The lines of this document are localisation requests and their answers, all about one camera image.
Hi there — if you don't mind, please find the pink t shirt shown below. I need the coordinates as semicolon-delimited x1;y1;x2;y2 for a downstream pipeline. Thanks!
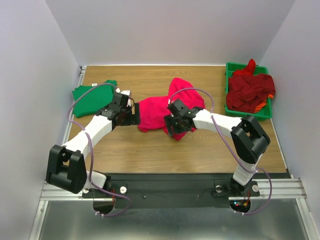
138;77;205;134

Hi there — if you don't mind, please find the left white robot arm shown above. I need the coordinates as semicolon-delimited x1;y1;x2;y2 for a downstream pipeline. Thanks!
45;90;140;197

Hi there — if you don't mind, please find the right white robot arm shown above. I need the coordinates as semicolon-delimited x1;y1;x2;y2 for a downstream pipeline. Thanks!
164;99;271;195

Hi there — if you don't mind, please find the folded green t shirt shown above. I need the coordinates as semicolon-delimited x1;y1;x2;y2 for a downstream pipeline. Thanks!
72;80;117;118

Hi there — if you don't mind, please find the dark red t shirt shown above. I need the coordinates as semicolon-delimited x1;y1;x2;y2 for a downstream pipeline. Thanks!
226;59;276;114

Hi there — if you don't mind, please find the orange garment in bin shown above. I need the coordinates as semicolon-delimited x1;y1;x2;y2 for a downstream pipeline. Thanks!
254;94;274;113

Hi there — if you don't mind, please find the green plastic bin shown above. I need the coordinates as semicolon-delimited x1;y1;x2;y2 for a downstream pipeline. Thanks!
224;59;276;121

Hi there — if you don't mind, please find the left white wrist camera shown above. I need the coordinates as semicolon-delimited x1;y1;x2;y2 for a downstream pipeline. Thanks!
114;88;132;107

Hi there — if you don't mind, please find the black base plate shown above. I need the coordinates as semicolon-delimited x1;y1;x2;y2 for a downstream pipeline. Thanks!
82;172;261;210

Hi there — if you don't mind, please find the aluminium rail frame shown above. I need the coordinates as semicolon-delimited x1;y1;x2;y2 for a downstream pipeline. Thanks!
28;65;313;240

